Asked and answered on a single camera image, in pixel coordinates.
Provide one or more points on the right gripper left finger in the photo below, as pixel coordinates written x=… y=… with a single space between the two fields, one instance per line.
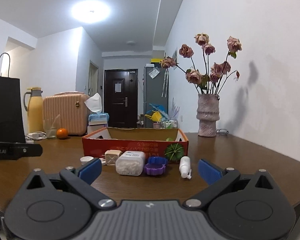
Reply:
x=56 y=206

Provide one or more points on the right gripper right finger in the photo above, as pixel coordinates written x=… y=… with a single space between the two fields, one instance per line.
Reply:
x=243 y=206

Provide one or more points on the small white round jar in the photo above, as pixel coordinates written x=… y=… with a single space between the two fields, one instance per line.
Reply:
x=84 y=160

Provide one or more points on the beige square plug box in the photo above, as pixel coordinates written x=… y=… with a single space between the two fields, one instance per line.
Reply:
x=111 y=157

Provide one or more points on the small white spray bottle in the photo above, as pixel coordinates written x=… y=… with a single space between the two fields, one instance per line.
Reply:
x=185 y=167

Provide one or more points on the clear cotton swab box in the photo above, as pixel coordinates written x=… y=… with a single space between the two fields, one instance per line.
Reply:
x=130 y=163

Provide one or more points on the purple round container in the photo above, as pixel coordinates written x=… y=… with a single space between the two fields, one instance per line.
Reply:
x=154 y=169

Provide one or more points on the blue round lid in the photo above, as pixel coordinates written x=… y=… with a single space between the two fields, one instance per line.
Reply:
x=157 y=160

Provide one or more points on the black paper bag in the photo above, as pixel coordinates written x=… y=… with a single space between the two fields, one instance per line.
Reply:
x=11 y=120

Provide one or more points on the clear drinking glass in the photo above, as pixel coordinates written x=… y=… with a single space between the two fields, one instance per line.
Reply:
x=51 y=126

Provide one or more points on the yellow thermos jug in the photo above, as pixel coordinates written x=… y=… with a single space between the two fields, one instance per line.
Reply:
x=33 y=104

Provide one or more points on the orange fruit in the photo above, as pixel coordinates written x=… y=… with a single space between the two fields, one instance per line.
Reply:
x=62 y=133

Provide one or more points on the purple tissue pack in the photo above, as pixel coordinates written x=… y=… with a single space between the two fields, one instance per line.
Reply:
x=96 y=127

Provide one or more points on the pink ribbed suitcase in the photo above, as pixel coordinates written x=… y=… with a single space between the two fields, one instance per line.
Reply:
x=71 y=109

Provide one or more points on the pink ceramic vase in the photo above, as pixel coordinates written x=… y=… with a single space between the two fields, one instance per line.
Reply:
x=207 y=114

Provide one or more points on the blue tissue pack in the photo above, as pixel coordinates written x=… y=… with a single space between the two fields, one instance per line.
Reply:
x=96 y=116

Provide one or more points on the orange cardboard box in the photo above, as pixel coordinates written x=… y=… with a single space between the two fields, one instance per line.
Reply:
x=151 y=141

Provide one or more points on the metal storage rack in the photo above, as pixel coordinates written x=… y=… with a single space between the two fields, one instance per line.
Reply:
x=168 y=124

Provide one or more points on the yellow watering can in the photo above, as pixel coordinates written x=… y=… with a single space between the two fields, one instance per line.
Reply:
x=155 y=117

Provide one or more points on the dark brown entrance door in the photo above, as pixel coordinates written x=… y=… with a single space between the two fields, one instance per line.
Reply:
x=121 y=97

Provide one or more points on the dried pink roses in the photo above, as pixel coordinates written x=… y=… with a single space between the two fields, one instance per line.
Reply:
x=215 y=75

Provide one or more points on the grey refrigerator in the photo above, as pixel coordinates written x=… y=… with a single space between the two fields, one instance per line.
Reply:
x=153 y=80

